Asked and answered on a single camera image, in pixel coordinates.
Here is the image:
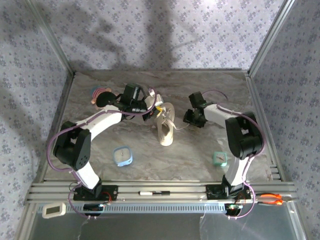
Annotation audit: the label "teal square alarm clock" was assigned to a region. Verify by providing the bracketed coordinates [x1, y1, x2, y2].
[212, 151, 228, 168]

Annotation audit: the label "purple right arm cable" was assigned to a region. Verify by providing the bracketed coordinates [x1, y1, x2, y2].
[201, 89, 267, 221]

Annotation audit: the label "aluminium frame post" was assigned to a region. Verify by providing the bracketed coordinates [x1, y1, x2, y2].
[246, 0, 296, 76]
[24, 0, 76, 77]

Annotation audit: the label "white shoelace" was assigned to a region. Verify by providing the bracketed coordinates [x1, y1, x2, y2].
[159, 109, 191, 131]

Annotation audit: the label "orange handled pliers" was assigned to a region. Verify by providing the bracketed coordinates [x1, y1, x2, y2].
[257, 192, 298, 207]

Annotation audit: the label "blue square container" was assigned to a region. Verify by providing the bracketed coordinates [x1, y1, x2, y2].
[112, 145, 134, 168]

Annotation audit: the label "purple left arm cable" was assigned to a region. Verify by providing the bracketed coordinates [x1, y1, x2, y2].
[47, 87, 158, 221]

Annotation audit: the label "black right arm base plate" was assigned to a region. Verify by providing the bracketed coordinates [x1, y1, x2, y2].
[206, 184, 252, 201]

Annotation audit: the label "left controller circuit board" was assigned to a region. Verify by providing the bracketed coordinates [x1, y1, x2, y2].
[83, 203, 105, 217]

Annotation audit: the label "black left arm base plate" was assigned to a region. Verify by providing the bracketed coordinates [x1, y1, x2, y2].
[73, 184, 118, 202]

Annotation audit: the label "grey slotted cable duct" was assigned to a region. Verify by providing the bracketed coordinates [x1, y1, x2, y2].
[37, 202, 228, 214]

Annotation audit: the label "aluminium mounting rail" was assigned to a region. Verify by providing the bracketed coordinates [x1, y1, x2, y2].
[24, 181, 298, 204]

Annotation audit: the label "white digital timer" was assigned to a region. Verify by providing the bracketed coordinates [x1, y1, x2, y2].
[41, 202, 67, 220]

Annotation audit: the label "controller circuit board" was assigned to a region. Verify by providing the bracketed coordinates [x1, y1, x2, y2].
[83, 203, 105, 217]
[224, 203, 243, 217]

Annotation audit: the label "right controller circuit board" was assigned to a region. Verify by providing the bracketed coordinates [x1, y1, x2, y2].
[224, 203, 243, 217]

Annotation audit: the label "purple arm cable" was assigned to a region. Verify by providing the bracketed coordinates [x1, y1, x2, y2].
[201, 89, 267, 221]
[47, 87, 158, 221]

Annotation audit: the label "plush doll with black hair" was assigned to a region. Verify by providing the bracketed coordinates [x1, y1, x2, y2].
[90, 86, 118, 109]

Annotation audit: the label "black and white marker pen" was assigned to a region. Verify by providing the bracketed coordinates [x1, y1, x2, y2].
[138, 191, 171, 197]

